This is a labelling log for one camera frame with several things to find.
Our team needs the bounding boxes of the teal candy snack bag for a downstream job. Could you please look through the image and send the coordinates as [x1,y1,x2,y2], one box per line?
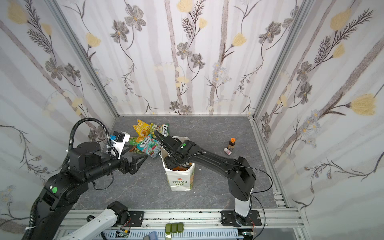
[137,136,161,158]

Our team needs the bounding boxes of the green Fox's candy bag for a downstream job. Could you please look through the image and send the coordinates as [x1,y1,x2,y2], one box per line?
[150,123,170,139]

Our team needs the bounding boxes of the yellow chips snack bag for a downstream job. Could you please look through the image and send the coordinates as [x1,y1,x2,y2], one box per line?
[133,120,150,137]

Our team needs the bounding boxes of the green orange snack bag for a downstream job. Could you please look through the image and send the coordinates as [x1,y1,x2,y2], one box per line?
[129,136,152,155]

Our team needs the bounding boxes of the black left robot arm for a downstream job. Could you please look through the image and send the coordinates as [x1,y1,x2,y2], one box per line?
[23,142,147,240]

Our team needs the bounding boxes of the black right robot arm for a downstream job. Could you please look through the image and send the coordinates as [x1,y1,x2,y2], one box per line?
[160,136,257,228]

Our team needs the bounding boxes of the small pink white object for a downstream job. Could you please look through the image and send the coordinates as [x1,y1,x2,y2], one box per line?
[224,148,232,156]

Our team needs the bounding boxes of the small orange capped bottle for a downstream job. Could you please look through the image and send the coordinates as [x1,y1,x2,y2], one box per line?
[227,138,236,151]

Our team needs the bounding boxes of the blue object at bottom edge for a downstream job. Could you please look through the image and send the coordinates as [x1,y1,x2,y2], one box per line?
[143,231,158,240]

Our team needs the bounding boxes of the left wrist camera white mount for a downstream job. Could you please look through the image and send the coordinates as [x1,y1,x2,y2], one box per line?
[109,131,131,159]

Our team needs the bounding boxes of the green block on rail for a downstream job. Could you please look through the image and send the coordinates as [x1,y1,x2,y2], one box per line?
[165,222,184,235]

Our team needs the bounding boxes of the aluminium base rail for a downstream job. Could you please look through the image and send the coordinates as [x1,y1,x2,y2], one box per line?
[56,208,301,240]

